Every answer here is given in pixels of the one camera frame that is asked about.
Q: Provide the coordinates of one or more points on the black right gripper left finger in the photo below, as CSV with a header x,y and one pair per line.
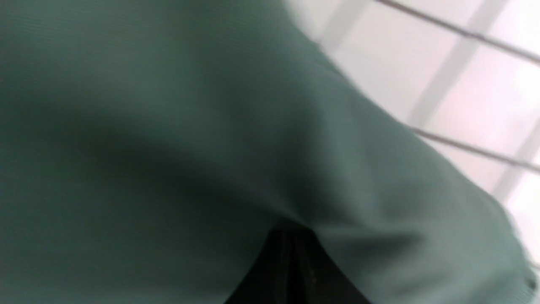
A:
x,y
267,282

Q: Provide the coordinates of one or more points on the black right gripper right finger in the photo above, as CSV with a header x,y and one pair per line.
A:
x,y
315,278

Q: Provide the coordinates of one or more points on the green long sleeve shirt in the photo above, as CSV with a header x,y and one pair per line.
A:
x,y
149,147

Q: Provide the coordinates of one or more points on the white grid tablecloth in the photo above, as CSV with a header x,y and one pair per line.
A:
x,y
463,74

